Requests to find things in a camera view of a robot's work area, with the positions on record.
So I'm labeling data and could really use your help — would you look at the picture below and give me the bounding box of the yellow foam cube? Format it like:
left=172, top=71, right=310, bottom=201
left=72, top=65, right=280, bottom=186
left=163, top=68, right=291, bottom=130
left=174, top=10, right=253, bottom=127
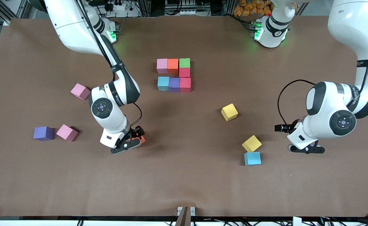
left=221, top=103, right=239, bottom=122
left=242, top=135, right=262, bottom=153

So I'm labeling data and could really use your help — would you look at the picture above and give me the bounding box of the white power strip with plugs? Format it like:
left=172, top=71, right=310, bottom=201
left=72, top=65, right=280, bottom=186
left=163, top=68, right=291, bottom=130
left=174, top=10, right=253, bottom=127
left=104, top=0, right=140, bottom=18

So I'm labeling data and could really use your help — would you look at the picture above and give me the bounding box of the pink foam cube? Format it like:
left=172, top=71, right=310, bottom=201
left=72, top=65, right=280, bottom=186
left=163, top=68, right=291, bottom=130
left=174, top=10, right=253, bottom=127
left=157, top=58, right=168, bottom=74
left=70, top=83, right=91, bottom=101
left=56, top=124, right=79, bottom=142

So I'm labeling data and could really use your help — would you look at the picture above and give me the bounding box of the purple foam cube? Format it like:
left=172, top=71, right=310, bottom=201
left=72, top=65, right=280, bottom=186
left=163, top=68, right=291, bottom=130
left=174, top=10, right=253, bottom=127
left=169, top=77, right=181, bottom=93
left=33, top=126, right=55, bottom=141

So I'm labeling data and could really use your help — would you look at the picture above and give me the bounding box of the metal table clamp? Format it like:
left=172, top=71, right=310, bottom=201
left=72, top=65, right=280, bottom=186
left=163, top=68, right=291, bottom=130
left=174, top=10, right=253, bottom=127
left=177, top=206, right=196, bottom=226

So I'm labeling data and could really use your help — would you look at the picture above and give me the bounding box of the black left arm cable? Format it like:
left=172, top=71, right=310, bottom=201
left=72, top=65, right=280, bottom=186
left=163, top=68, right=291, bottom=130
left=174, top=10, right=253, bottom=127
left=277, top=79, right=316, bottom=126

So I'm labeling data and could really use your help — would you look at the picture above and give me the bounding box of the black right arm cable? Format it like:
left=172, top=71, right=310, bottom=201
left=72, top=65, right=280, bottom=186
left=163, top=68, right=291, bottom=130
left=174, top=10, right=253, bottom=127
left=130, top=102, right=143, bottom=127

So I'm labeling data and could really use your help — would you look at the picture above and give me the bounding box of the blue foam cube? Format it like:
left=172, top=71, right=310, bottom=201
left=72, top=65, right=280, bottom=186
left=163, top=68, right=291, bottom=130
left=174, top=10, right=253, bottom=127
left=244, top=152, right=262, bottom=166
left=157, top=77, right=170, bottom=91

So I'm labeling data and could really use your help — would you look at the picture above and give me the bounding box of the pile of orange packets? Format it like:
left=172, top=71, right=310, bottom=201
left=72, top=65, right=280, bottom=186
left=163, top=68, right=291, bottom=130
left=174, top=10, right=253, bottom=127
left=233, top=0, right=274, bottom=17

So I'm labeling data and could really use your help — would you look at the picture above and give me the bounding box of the brown table mat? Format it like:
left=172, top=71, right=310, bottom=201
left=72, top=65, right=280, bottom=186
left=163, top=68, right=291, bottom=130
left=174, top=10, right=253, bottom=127
left=0, top=16, right=368, bottom=218

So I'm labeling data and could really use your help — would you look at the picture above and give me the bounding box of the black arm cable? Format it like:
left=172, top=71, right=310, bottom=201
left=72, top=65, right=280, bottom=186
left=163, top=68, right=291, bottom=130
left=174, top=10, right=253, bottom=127
left=130, top=102, right=143, bottom=127
left=277, top=79, right=316, bottom=126

